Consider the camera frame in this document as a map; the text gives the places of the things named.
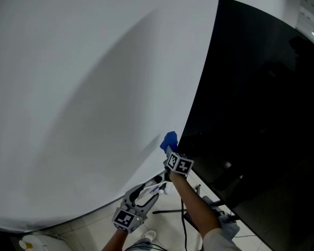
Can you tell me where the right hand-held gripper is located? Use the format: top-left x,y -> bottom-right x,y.
163,145 -> 195,182

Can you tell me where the person's white shirt sleeve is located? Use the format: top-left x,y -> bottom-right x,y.
200,227 -> 242,251

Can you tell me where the white plastic jug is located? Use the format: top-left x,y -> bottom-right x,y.
18,232 -> 69,251

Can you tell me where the person's left forearm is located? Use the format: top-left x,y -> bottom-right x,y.
101,228 -> 129,251

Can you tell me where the black floor bar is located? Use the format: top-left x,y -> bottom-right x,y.
152,209 -> 185,215

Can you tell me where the black screen stand base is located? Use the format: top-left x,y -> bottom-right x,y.
185,195 -> 241,243

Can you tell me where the blue microfiber cloth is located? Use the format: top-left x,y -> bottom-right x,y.
160,131 -> 179,154

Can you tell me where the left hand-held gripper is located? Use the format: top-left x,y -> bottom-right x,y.
111,184 -> 160,234

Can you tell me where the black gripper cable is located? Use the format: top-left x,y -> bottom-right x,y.
181,198 -> 188,251

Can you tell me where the person's right forearm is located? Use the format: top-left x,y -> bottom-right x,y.
169,171 -> 222,239

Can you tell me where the person's white shoe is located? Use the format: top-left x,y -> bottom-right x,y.
142,230 -> 157,242

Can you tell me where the large black TV screen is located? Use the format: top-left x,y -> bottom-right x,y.
177,0 -> 314,251

